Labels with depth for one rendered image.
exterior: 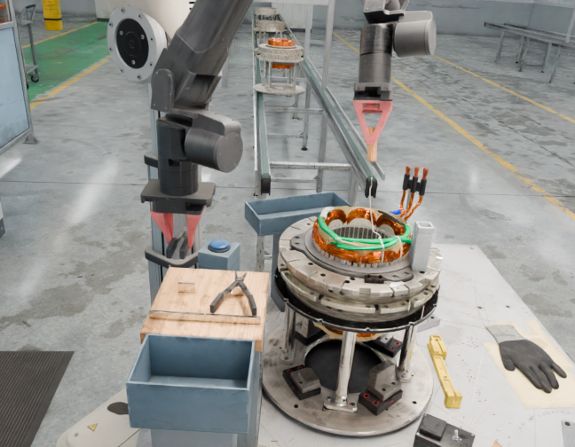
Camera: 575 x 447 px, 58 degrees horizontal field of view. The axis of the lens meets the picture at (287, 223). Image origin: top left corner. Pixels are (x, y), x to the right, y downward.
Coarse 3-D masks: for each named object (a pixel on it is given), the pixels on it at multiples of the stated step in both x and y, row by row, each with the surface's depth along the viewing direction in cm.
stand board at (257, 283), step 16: (176, 272) 96; (192, 272) 97; (208, 272) 97; (224, 272) 97; (240, 272) 98; (256, 272) 98; (160, 288) 91; (176, 288) 92; (208, 288) 92; (224, 288) 92; (256, 288) 93; (160, 304) 87; (176, 304) 87; (192, 304) 88; (208, 304) 88; (224, 304) 88; (240, 304) 88; (256, 304) 89; (160, 320) 83; (176, 320) 83; (144, 336) 80; (208, 336) 80; (224, 336) 80; (240, 336) 81; (256, 336) 81
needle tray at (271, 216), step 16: (320, 192) 135; (256, 208) 130; (272, 208) 131; (288, 208) 133; (304, 208) 135; (320, 208) 136; (256, 224) 121; (272, 224) 121; (288, 224) 123; (272, 256) 136; (272, 272) 137; (272, 288) 139
